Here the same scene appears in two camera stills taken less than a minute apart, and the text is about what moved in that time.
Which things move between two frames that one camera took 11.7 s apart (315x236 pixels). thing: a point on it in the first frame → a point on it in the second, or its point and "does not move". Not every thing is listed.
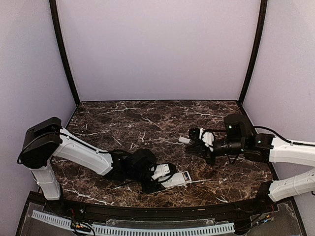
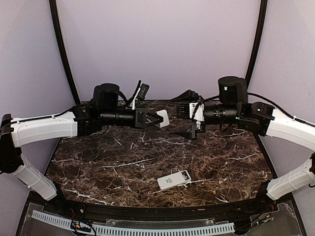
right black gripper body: (210, 160) → (197, 126)
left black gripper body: (150, 189) → (139, 117)
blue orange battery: (185, 176) does not move
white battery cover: (184, 139) → (166, 121)
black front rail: (231, 210) does not move
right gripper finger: (197, 150) → (189, 96)
